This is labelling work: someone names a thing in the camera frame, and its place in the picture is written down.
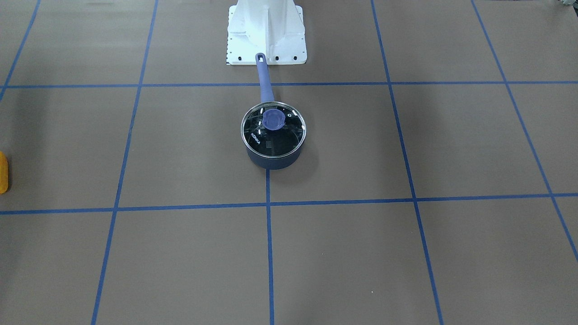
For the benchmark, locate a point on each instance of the blue saucepan with handle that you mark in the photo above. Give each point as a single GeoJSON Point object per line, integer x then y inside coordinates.
{"type": "Point", "coordinates": [266, 95]}

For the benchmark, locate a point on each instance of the yellow corn cob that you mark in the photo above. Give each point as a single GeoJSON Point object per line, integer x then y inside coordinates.
{"type": "Point", "coordinates": [4, 173]}

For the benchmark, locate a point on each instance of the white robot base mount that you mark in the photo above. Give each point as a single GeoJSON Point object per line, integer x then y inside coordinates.
{"type": "Point", "coordinates": [275, 28]}

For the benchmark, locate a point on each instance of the glass lid with blue knob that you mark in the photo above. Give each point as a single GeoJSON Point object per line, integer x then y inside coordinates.
{"type": "Point", "coordinates": [273, 130]}

